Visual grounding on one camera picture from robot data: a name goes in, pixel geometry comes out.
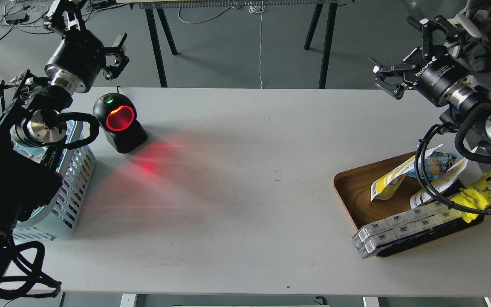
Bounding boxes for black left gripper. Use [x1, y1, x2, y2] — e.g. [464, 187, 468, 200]
[43, 0, 130, 93]

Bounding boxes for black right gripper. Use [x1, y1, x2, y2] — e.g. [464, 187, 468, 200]
[370, 16, 475, 107]

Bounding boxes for yellow white snack pouch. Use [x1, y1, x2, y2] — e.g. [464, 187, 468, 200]
[370, 145, 442, 202]
[410, 159, 469, 209]

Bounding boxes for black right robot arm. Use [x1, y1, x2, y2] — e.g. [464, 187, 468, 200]
[373, 15, 491, 216]

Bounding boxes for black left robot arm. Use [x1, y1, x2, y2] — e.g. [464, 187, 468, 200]
[0, 0, 129, 300]

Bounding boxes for blue snack bag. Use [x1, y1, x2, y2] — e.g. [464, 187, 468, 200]
[405, 148, 457, 181]

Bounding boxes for yellow cartoon snack bag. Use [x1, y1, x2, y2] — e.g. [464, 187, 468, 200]
[450, 171, 491, 210]

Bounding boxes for long silver snack box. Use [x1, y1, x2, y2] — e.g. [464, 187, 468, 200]
[352, 209, 465, 259]
[351, 202, 462, 248]

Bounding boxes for light blue plastic basket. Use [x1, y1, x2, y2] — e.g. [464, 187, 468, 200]
[0, 118, 96, 241]

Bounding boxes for black power adapter on floor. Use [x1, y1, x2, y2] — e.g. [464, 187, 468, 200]
[4, 11, 29, 25]

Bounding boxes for black barcode scanner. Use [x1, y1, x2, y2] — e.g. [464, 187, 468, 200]
[93, 85, 148, 154]

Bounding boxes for black table legs behind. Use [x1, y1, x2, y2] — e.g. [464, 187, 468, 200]
[139, 0, 339, 89]

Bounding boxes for brown wooden tray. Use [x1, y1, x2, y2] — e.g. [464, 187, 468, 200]
[333, 153, 484, 258]

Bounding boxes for white hanging cable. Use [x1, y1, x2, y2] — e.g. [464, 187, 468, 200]
[245, 0, 267, 89]

